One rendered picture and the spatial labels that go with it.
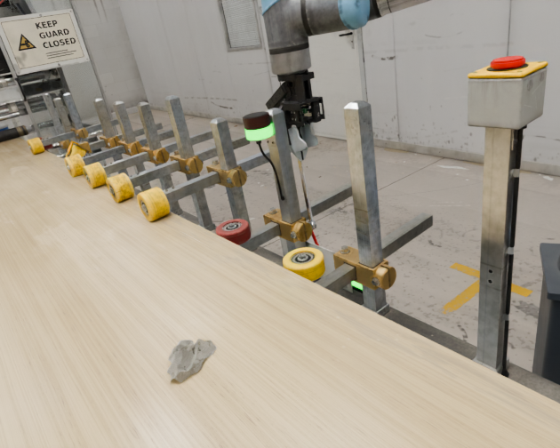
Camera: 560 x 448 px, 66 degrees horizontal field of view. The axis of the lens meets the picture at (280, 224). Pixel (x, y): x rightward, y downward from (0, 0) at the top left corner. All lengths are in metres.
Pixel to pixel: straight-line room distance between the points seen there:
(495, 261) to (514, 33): 2.89
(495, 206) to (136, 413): 0.57
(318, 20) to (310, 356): 0.66
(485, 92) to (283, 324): 0.43
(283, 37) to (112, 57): 9.11
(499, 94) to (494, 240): 0.22
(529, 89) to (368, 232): 0.40
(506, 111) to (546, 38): 2.83
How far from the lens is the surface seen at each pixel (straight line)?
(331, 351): 0.63
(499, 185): 0.68
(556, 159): 3.57
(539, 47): 3.47
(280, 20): 0.98
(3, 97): 3.35
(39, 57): 3.37
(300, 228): 1.04
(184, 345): 0.69
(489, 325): 0.81
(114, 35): 10.07
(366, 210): 0.85
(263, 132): 0.95
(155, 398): 0.65
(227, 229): 1.02
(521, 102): 0.62
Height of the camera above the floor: 1.33
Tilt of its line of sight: 25 degrees down
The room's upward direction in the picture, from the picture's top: 11 degrees counter-clockwise
